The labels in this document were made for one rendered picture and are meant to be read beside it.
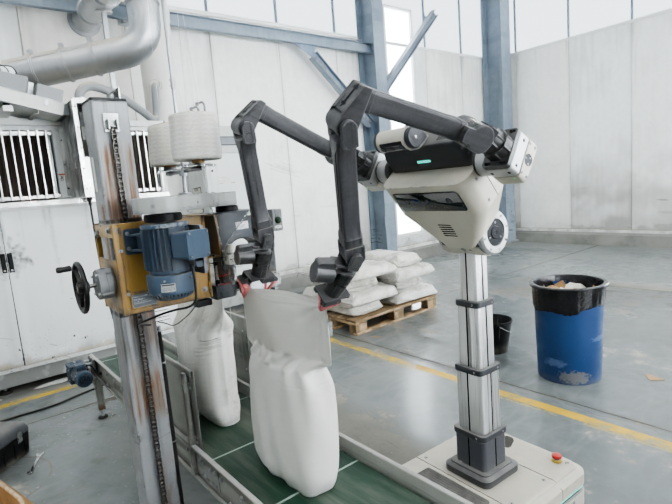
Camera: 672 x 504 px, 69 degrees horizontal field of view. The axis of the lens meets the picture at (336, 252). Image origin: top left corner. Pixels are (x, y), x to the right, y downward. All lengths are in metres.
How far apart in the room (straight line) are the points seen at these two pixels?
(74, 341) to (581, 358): 3.84
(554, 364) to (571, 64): 7.14
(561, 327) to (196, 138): 2.59
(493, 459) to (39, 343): 3.58
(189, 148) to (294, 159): 5.37
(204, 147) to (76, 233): 2.95
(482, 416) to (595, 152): 8.01
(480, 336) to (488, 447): 0.43
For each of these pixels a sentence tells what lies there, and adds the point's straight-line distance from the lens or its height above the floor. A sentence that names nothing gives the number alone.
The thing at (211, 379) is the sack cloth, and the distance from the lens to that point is 2.32.
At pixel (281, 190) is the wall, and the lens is 6.86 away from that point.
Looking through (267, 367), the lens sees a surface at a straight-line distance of 1.78.
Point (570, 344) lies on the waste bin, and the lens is 3.53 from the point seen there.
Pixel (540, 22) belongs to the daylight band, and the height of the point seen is 3.99.
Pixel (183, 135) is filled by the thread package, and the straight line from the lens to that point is 1.71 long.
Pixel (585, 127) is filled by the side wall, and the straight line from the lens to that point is 9.77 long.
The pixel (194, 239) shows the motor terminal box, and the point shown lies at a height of 1.28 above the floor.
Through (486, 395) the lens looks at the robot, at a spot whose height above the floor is 0.59.
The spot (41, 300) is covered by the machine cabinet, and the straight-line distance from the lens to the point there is 4.55.
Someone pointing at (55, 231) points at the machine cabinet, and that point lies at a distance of 4.52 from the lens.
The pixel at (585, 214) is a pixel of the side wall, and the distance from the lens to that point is 9.80.
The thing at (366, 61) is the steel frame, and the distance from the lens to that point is 8.07.
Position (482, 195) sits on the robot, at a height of 1.34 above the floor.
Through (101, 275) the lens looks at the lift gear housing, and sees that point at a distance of 1.85.
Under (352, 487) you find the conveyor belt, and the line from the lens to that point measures 1.87.
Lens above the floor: 1.41
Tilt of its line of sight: 8 degrees down
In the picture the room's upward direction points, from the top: 5 degrees counter-clockwise
